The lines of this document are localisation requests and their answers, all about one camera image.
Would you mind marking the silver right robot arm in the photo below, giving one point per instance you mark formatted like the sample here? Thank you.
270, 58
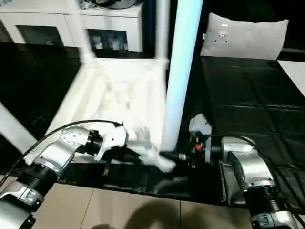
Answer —
252, 167

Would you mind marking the white plastic table top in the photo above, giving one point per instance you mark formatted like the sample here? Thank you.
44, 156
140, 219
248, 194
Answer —
143, 95

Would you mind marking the grey round container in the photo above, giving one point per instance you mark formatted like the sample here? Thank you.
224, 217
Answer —
121, 3

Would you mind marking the black horizontal bar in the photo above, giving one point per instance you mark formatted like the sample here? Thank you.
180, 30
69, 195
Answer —
293, 50

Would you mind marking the white flat board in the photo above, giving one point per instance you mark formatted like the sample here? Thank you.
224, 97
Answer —
295, 71

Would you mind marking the grey cushion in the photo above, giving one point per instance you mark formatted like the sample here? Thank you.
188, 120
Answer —
250, 38

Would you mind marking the dark rounded robot body part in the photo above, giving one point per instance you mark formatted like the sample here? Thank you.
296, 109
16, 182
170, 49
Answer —
101, 226

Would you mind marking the white cabinet with glass doors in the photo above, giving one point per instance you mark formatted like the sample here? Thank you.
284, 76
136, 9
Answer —
43, 19

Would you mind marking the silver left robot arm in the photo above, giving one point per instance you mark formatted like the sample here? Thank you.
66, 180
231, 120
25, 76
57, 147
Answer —
57, 152

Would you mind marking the black box with gold label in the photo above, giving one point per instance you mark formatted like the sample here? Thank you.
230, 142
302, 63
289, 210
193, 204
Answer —
149, 35

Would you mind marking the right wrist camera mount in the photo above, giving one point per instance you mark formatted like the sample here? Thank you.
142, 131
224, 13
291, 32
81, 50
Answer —
200, 124

